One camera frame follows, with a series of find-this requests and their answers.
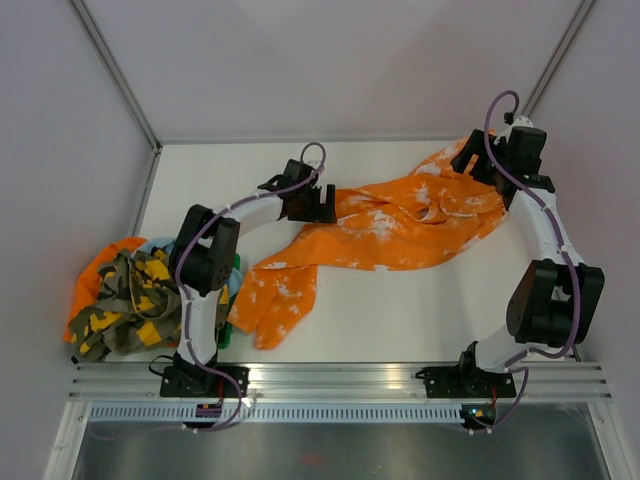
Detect aluminium mounting rail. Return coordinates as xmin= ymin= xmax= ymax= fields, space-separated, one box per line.
xmin=66 ymin=361 xmax=612 ymax=403

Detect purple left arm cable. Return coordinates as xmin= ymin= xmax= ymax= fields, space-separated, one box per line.
xmin=89 ymin=142 xmax=329 ymax=441

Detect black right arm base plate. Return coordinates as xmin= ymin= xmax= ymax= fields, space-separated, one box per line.
xmin=415 ymin=366 xmax=517 ymax=399

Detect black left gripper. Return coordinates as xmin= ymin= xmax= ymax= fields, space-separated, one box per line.
xmin=288 ymin=185 xmax=336 ymax=226

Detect aluminium frame post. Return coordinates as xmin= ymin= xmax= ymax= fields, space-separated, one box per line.
xmin=520 ymin=0 xmax=599 ymax=118
xmin=67 ymin=0 xmax=162 ymax=154

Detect camouflage trousers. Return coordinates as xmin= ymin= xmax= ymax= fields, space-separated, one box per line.
xmin=70 ymin=249 xmax=181 ymax=362

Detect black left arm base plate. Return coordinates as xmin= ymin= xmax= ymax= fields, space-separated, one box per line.
xmin=159 ymin=366 xmax=249 ymax=399

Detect right aluminium frame post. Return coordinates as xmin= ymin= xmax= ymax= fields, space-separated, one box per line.
xmin=520 ymin=0 xmax=599 ymax=118

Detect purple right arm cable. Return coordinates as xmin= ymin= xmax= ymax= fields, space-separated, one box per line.
xmin=444 ymin=90 xmax=584 ymax=435

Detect orange garment in pile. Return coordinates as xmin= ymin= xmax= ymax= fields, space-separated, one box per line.
xmin=63 ymin=236 xmax=146 ymax=344

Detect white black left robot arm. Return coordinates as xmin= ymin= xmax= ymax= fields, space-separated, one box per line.
xmin=169 ymin=159 xmax=337 ymax=397

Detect green plastic bin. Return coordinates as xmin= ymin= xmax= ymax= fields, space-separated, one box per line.
xmin=213 ymin=252 xmax=242 ymax=350

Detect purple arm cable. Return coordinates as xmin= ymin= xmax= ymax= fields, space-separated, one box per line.
xmin=89 ymin=142 xmax=329 ymax=441
xmin=444 ymin=90 xmax=584 ymax=435

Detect left aluminium frame post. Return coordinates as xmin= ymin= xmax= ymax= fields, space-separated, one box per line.
xmin=67 ymin=0 xmax=162 ymax=154

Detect orange white tie-dye trousers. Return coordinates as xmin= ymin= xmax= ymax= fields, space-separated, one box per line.
xmin=228 ymin=138 xmax=506 ymax=350

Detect white slotted cable duct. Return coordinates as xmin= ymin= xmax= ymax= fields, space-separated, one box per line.
xmin=89 ymin=402 xmax=462 ymax=424

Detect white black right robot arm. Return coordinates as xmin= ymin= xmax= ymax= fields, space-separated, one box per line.
xmin=451 ymin=117 xmax=605 ymax=396

